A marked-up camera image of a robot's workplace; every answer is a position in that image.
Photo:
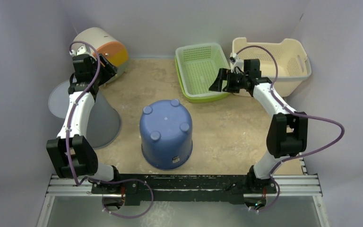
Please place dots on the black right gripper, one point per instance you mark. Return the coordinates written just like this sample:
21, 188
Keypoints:
227, 81

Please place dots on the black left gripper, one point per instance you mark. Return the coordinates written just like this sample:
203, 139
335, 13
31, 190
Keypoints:
108, 70

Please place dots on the grey plastic bucket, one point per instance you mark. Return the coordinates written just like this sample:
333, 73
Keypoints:
104, 122

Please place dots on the blue plastic bucket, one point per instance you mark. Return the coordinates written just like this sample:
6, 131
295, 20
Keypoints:
166, 129

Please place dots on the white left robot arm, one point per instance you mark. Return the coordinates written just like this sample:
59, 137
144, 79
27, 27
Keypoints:
71, 154

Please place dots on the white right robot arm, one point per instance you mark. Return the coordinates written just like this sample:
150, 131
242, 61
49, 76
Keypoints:
287, 134

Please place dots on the round drawer box orange yellow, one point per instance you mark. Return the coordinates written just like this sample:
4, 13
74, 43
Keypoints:
113, 50

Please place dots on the green and white tray basket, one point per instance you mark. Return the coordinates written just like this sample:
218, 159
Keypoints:
197, 67

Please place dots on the cream perforated basket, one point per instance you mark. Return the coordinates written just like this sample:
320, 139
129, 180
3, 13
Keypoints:
292, 62

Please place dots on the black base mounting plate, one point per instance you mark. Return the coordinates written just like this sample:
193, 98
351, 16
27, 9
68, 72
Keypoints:
234, 189

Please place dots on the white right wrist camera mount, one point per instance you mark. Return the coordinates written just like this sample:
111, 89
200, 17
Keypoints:
236, 64

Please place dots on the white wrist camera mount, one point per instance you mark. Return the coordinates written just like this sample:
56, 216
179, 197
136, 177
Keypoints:
82, 49
236, 64

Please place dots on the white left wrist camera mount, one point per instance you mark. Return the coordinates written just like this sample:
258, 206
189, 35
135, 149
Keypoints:
82, 49

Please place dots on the aluminium rail frame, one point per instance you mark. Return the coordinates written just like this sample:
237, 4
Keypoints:
228, 137

